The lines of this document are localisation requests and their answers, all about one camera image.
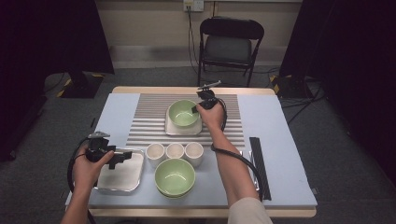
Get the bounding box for striped woven placemat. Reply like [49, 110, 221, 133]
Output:
[125, 92, 246, 148]

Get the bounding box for black floor cables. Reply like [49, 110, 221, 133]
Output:
[279, 77, 328, 125]

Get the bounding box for black curtain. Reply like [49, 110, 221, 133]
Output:
[278, 0, 396, 176]
[0, 0, 116, 162]

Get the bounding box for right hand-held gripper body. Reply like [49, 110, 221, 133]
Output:
[196, 79, 222, 110]

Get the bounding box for left hand-held gripper black cable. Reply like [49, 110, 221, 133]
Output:
[67, 136, 96, 224]

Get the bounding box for light blue table mat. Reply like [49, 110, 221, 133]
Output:
[64, 92, 318, 209]

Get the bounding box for person's right beige sleeve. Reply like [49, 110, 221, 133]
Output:
[228, 197, 274, 224]

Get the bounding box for white wall socket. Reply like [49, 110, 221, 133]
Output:
[182, 0, 205, 13]

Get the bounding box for hand-held gripper black cable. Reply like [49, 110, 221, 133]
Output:
[210, 97, 264, 202]
[67, 136, 96, 224]

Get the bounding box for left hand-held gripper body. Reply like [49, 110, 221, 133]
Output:
[85, 131, 117, 163]

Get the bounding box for green bowl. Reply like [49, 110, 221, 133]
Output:
[157, 189, 194, 200]
[153, 158, 197, 197]
[167, 99, 201, 128]

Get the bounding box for right hand-held gripper black cable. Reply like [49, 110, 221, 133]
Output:
[210, 97, 264, 202]

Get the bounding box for black stand base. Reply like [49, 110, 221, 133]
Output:
[269, 74, 312, 100]
[55, 69, 106, 99]

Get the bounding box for black wall socket cable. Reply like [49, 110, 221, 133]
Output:
[186, 6, 201, 76]

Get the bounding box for black folding chair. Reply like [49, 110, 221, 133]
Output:
[197, 16, 265, 88]

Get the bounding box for person's left hand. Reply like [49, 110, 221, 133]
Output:
[72, 146, 116, 195]

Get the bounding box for white ribbed cup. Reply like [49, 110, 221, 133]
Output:
[184, 141, 205, 168]
[145, 142, 166, 169]
[165, 142, 186, 161]

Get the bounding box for person's right hand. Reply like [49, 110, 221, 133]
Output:
[195, 104, 226, 132]

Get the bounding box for row of black chopsticks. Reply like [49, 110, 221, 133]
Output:
[248, 136, 273, 201]

